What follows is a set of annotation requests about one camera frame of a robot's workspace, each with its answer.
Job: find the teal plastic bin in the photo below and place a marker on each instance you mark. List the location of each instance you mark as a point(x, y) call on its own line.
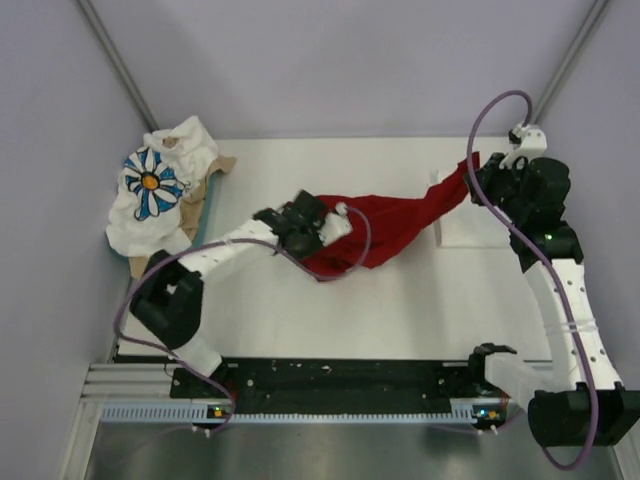
point(212, 195)

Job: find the white flower print t shirt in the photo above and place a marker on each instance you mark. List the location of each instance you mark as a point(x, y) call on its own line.
point(145, 216)

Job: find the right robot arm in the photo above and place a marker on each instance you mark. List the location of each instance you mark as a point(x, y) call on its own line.
point(582, 398)

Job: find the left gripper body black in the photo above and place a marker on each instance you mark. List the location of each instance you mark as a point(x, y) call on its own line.
point(309, 244)

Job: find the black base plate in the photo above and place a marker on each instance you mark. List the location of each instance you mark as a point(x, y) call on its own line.
point(340, 386)

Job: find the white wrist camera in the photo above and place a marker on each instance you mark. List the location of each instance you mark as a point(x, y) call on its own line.
point(336, 225)
point(527, 141)

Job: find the grey slotted cable duct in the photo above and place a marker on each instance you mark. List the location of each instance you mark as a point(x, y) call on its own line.
point(457, 412)

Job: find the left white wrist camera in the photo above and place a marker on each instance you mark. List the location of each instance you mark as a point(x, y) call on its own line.
point(336, 225)

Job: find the aluminium frame post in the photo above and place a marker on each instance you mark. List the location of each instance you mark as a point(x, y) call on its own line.
point(537, 109)
point(116, 63)

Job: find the tan t shirt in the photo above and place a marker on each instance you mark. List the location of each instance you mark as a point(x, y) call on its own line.
point(175, 182)

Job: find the left aluminium frame post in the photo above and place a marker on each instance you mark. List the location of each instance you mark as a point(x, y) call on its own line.
point(116, 63)

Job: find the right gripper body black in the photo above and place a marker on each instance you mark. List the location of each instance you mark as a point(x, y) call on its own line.
point(502, 186)

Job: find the red t shirt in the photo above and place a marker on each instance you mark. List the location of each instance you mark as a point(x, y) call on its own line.
point(387, 224)

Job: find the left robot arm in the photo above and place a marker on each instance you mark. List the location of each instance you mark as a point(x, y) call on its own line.
point(170, 303)

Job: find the white crumpled t shirt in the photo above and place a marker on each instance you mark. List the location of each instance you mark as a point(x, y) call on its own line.
point(188, 149)

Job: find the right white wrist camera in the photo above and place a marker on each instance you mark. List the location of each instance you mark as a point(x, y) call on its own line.
point(527, 141)

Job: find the right aluminium frame post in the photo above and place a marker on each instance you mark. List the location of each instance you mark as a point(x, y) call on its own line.
point(537, 109)

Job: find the folded white t shirt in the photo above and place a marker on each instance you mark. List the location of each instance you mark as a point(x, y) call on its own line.
point(470, 226)

